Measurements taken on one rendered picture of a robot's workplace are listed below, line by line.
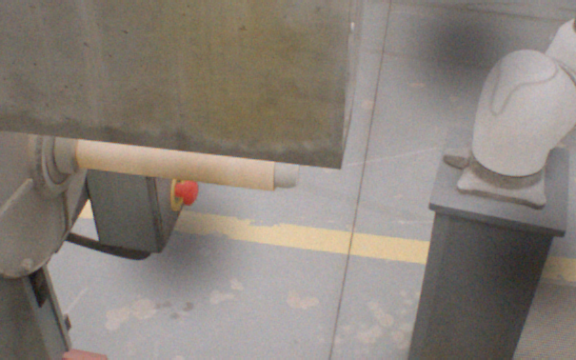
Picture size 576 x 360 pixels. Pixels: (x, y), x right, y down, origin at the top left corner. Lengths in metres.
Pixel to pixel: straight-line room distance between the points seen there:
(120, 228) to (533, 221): 0.81
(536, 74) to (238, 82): 1.04
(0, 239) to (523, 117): 1.01
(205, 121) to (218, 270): 1.87
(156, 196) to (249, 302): 1.25
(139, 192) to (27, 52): 0.55
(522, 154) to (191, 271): 1.20
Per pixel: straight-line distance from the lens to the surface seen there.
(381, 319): 2.16
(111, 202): 1.00
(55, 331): 1.24
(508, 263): 1.57
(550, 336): 2.22
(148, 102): 0.43
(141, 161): 0.65
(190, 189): 1.03
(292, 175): 0.62
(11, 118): 0.48
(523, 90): 1.39
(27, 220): 0.68
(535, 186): 1.53
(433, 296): 1.67
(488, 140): 1.45
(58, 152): 0.67
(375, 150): 2.75
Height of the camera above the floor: 1.65
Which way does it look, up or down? 39 degrees down
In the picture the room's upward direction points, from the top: straight up
